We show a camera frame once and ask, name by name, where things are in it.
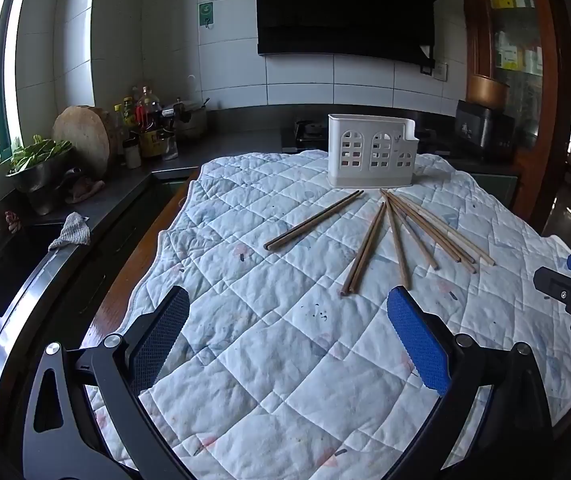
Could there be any light wooden chopstick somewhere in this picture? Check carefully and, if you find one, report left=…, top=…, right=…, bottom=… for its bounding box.
left=396, top=195, right=496, bottom=266

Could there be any black range hood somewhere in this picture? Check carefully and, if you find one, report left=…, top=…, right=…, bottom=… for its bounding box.
left=256, top=0, right=437, bottom=68

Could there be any white plastic utensil holder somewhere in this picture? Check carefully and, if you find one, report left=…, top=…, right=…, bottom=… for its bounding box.
left=328, top=114, right=419, bottom=188

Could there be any green wall sticker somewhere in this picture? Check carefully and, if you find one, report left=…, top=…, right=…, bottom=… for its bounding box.
left=198, top=2, right=214, bottom=28

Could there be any copper pot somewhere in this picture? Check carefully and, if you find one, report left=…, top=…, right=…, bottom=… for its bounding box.
left=467, top=74, right=509, bottom=110

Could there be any oil bottle yellow label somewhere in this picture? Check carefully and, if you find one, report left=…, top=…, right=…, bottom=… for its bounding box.
left=136, top=86, right=166, bottom=159

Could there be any metal bowl with greens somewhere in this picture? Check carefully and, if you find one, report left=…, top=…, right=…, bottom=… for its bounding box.
left=6, top=134, right=72, bottom=193

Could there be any white wall socket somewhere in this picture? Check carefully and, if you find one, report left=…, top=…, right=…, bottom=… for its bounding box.
left=432, top=62, right=448, bottom=82

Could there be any small white jar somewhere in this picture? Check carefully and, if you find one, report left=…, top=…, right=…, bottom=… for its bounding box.
left=124, top=139, right=142, bottom=169

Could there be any metal cooking pot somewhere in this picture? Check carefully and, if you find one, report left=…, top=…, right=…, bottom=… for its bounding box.
left=162, top=100, right=208, bottom=136

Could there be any white quilted cloth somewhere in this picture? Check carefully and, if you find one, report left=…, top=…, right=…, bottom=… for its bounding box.
left=124, top=151, right=571, bottom=479

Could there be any black rice cooker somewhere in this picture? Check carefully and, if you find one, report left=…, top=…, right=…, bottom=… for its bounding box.
left=455, top=101, right=514, bottom=151

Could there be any grey dish rag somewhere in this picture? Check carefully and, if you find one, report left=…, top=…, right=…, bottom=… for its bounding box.
left=48, top=212, right=91, bottom=252

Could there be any wooden glass cabinet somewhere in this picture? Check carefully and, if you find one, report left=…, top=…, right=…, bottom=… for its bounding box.
left=463, top=0, right=571, bottom=231

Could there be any brown wooden chopstick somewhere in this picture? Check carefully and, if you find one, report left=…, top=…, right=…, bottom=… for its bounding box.
left=382, top=190, right=439, bottom=270
left=385, top=196, right=410, bottom=289
left=262, top=188, right=363, bottom=250
left=339, top=200, right=385, bottom=296
left=266, top=190, right=366, bottom=253
left=346, top=202, right=387, bottom=295
left=383, top=191, right=476, bottom=274

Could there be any round wooden cutting board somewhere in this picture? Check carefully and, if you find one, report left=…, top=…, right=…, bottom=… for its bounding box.
left=52, top=105, right=116, bottom=176

